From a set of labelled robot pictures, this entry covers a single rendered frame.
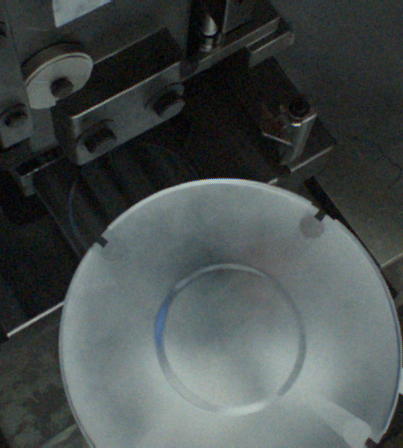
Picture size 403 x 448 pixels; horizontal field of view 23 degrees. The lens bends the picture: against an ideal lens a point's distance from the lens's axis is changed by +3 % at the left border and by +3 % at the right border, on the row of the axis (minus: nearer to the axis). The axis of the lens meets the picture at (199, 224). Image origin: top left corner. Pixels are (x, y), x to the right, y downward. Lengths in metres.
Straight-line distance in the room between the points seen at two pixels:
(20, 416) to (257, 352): 0.25
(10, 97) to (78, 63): 0.08
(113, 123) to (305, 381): 0.28
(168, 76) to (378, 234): 0.40
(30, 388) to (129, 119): 0.33
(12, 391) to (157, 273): 0.21
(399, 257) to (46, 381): 0.38
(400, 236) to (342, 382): 0.25
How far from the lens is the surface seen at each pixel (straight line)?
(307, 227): 0.87
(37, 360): 0.97
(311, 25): 1.92
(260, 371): 0.83
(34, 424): 0.96
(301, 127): 0.91
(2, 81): 0.60
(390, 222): 1.05
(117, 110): 0.72
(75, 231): 0.86
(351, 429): 0.84
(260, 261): 0.86
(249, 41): 1.00
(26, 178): 0.90
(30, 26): 0.64
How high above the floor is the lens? 1.59
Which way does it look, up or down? 69 degrees down
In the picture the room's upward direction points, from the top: 10 degrees clockwise
